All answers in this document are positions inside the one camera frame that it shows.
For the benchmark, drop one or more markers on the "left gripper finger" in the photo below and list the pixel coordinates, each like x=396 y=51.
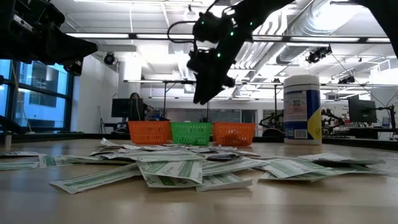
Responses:
x=68 y=48

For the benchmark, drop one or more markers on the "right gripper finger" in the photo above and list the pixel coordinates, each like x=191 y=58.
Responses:
x=213 y=88
x=200 y=91

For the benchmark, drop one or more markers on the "black background robot arm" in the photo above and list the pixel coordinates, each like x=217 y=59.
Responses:
x=273 y=119
x=329 y=119

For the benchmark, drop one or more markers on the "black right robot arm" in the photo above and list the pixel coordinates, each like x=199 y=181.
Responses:
x=258 y=9

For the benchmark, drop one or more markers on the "black overhead light bar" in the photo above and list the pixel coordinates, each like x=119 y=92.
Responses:
x=99 y=35

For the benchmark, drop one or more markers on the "black metal rack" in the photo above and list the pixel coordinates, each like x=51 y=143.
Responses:
x=164 y=102

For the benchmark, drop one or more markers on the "green plastic basket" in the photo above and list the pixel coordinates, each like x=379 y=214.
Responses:
x=191 y=133

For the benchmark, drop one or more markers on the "orange plastic basket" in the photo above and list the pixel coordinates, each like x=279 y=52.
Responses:
x=149 y=132
x=233 y=133

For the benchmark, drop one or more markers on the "large window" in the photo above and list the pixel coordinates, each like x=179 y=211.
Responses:
x=43 y=105

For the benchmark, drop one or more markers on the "person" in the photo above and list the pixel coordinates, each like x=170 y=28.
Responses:
x=136 y=96

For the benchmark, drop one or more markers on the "crumpled grey packet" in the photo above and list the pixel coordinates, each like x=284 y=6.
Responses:
x=222 y=156

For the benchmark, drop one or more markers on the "black monitor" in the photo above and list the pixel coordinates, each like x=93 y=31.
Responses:
x=362 y=110
x=121 y=109

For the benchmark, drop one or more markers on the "white blue wipes canister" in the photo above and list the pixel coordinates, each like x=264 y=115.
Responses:
x=301 y=109

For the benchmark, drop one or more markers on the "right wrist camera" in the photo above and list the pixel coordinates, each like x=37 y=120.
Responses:
x=206 y=28

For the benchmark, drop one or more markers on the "round black ceiling camera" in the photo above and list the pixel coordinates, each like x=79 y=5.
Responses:
x=109 y=59

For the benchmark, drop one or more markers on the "white cylinder post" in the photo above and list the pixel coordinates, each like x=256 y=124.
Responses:
x=7 y=141

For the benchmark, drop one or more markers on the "black rig camera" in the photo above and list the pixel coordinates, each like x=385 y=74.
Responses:
x=317 y=55

